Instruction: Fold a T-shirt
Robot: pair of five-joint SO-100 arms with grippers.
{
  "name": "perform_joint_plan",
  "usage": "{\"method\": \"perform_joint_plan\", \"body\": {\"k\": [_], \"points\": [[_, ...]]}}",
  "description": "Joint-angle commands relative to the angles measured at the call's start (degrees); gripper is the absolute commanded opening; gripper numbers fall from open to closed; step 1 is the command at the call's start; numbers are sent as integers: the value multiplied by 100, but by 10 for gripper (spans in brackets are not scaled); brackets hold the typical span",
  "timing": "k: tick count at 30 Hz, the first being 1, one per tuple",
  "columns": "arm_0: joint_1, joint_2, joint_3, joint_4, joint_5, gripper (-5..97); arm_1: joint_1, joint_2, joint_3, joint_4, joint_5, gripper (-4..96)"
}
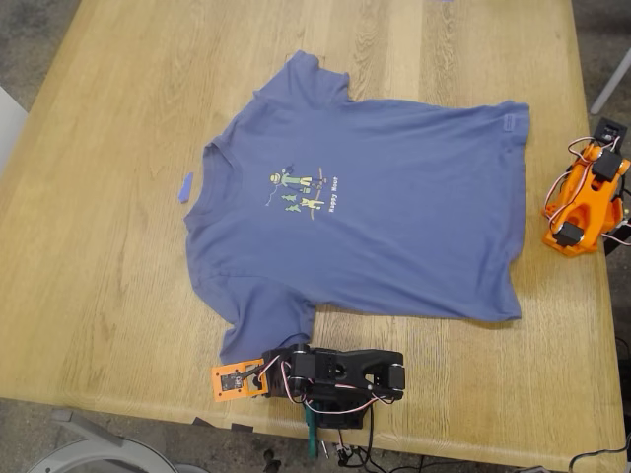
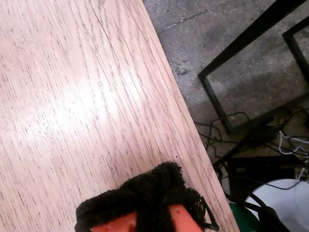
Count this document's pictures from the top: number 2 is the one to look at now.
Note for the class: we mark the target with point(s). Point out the black zip tie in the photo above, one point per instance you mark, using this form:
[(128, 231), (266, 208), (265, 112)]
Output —
[(211, 214)]

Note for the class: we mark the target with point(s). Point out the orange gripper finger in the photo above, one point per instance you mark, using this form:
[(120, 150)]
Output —
[(176, 188), (106, 207)]

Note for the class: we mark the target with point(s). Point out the white round table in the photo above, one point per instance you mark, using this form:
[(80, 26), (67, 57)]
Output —
[(299, 193)]

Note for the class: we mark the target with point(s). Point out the large black metal leg frame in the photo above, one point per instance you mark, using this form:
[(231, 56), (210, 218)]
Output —
[(243, 42)]

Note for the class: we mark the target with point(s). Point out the black power adapter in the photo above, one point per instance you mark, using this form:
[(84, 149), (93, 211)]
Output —
[(262, 135)]

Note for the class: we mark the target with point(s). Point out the green plastic object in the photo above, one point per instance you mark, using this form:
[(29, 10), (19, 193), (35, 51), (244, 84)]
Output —
[(241, 217)]

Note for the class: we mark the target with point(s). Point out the small black metal leg frame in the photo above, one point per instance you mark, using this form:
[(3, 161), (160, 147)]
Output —
[(294, 46)]

